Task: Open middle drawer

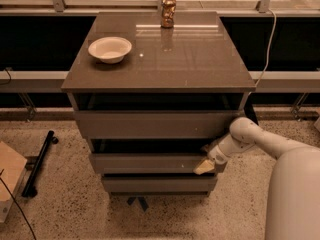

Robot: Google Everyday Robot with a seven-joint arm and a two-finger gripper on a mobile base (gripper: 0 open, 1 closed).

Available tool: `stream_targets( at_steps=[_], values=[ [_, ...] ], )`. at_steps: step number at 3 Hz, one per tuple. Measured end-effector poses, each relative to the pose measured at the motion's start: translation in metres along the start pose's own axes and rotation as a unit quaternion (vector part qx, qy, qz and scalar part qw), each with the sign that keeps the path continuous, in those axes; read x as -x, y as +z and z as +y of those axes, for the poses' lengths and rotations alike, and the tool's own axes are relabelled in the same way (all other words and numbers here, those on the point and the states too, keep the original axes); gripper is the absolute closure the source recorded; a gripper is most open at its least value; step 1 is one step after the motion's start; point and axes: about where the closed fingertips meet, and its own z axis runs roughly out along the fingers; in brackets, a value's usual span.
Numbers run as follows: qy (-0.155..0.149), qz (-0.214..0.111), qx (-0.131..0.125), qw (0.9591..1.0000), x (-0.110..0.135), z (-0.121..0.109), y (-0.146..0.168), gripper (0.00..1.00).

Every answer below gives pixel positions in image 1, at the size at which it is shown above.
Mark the grey drawer cabinet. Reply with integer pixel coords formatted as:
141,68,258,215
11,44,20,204
61,10,257,198

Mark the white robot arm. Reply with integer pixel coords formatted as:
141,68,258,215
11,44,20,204
194,117,320,240

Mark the white cable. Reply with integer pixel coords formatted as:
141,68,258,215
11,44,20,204
254,9,278,88

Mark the blue tape cross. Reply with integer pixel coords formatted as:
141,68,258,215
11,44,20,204
127,197,149,212

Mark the crushed golden can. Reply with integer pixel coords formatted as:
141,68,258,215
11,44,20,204
161,0,176,28

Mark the grey drawer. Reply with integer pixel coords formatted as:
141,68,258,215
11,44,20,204
101,175,217,194
74,111,244,139
89,153,204,174

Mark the grey top drawer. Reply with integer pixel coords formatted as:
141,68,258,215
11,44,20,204
74,111,244,139

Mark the grey bottom drawer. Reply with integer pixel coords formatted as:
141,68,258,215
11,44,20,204
101,175,217,194

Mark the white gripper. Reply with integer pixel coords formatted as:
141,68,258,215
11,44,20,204
193,134,247,175

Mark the black cable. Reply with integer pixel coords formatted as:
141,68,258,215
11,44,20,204
0,168,37,240

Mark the black tube on floor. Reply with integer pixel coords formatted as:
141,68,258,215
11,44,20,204
22,130,59,197

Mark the white bowl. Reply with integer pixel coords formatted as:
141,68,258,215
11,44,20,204
88,37,132,64

